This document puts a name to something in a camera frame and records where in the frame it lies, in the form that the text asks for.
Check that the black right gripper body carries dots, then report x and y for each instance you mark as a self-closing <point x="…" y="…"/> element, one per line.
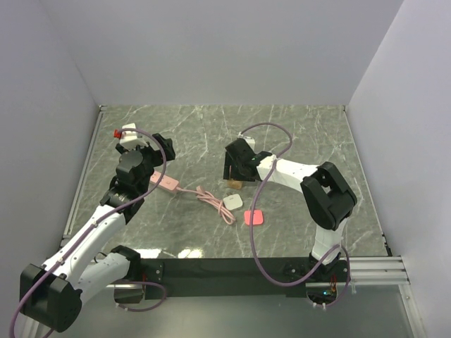
<point x="235" y="172"/>

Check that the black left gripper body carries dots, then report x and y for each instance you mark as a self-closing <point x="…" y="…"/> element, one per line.
<point x="152" y="158"/>

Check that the tan wooden plug adapter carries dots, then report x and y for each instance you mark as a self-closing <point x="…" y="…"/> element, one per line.
<point x="233" y="183"/>

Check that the pink power strip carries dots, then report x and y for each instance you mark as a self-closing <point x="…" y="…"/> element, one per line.
<point x="165" y="182"/>

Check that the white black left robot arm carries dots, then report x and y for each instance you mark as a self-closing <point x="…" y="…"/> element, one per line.
<point x="54" y="292"/>

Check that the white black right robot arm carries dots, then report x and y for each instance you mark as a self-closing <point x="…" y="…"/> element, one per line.
<point x="329" y="198"/>

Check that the white square plug adapter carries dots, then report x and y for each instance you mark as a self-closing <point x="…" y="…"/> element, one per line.
<point x="232" y="202"/>

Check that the red square plug adapter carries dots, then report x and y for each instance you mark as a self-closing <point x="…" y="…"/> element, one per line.
<point x="257" y="218"/>

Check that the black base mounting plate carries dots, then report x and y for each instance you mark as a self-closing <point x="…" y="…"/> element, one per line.
<point x="189" y="277"/>

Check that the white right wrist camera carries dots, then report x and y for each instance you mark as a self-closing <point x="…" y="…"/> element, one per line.
<point x="249" y="140"/>

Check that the aluminium rail left edge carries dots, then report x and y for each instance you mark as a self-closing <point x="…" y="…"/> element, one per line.
<point x="74" y="206"/>

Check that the aluminium rail frame front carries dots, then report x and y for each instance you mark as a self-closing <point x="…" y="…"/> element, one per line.
<point x="382" y="270"/>

